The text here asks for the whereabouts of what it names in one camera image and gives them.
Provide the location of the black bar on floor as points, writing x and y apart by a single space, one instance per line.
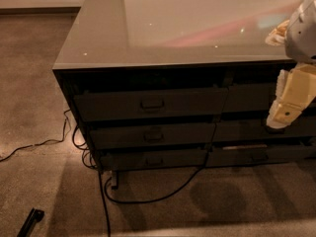
35 216

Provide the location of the grey drawer cabinet counter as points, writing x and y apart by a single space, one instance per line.
153 45

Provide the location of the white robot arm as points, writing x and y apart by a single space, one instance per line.
300 39

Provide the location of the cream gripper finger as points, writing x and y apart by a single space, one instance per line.
277 36
295 90

